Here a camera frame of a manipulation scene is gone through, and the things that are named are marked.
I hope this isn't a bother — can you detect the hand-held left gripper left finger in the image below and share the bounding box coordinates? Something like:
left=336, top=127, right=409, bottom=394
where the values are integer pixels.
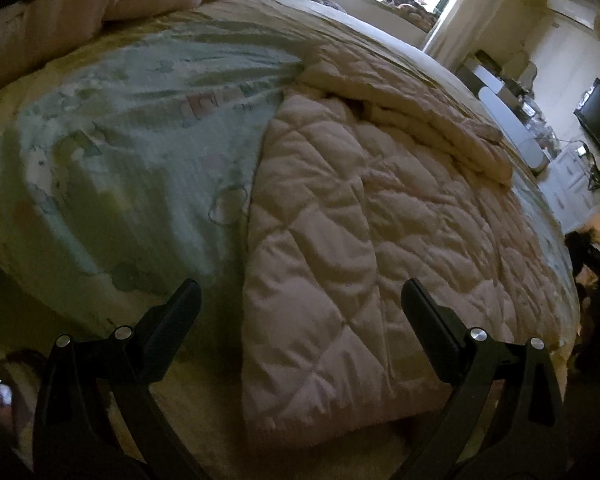
left=31, top=279, right=212, bottom=480

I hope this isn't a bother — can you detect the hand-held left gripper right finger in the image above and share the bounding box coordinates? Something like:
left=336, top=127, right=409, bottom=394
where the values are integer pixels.
left=399, top=278, right=569, bottom=480

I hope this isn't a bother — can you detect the pink quilted coat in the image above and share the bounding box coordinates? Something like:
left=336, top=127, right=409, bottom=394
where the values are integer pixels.
left=240, top=42, right=581, bottom=448

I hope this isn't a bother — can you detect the dark clothes heap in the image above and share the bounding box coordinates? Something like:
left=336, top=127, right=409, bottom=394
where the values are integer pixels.
left=564, top=230, right=600, bottom=286

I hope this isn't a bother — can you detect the clothes pile on windowsill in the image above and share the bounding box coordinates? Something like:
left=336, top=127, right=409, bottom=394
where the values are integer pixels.
left=375, top=0, right=438, bottom=31

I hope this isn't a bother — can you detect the white dresser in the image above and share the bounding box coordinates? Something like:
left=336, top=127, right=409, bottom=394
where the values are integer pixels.
left=537, top=147, right=600, bottom=233

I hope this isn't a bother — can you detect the bed with printed sheet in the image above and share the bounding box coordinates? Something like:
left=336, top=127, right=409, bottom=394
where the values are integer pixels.
left=0, top=0, right=588, bottom=480

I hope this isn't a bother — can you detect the white vanity desk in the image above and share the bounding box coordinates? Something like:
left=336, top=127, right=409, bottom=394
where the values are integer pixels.
left=457, top=50, right=551, bottom=176

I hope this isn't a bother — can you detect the cluster of cosmetic bottles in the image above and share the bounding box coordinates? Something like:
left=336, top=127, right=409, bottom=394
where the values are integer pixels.
left=522, top=100, right=561, bottom=151

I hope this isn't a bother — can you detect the white curtain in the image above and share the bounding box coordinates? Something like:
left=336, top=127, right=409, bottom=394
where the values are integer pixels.
left=422, top=0, right=526, bottom=58

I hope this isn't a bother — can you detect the pink duvet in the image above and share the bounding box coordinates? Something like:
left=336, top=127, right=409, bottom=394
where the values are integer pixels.
left=0, top=0, right=281, bottom=98

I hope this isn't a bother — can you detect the wall air conditioner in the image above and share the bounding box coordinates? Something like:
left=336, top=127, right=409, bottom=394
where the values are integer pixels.
left=546, top=0, right=598, bottom=30

